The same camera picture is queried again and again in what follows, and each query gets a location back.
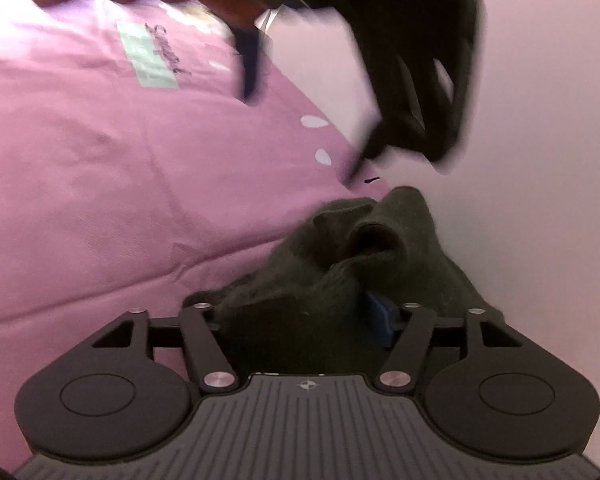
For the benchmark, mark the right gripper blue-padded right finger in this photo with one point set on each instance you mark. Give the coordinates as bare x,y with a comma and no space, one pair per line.
407,330

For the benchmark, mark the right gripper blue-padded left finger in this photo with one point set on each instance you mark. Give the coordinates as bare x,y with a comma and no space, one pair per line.
206,364

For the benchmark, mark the dark green knit sweater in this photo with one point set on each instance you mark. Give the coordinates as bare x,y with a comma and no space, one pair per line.
306,310

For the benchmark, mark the pink floral bed sheet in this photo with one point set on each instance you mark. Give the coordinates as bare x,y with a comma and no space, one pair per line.
131,175

